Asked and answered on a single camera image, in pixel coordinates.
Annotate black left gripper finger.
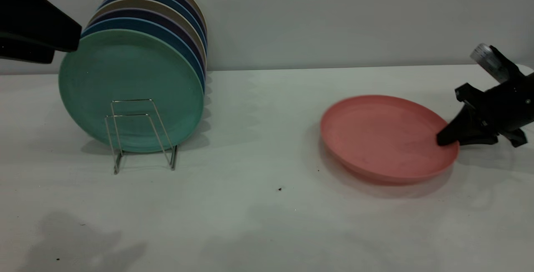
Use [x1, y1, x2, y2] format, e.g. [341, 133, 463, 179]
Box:
[0, 35, 55, 64]
[0, 0, 82, 52]

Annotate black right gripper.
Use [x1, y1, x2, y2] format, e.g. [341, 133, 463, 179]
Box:
[436, 72, 534, 148]

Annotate pink round plate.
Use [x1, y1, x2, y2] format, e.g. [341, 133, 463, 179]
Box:
[320, 95, 460, 185]

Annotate green round plate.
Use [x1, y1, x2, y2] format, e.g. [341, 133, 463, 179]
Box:
[58, 29, 204, 154]

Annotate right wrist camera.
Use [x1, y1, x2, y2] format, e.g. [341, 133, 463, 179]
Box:
[470, 43, 524, 83]

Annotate silver wire plate rack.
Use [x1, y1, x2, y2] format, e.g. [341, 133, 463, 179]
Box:
[104, 99, 179, 175]

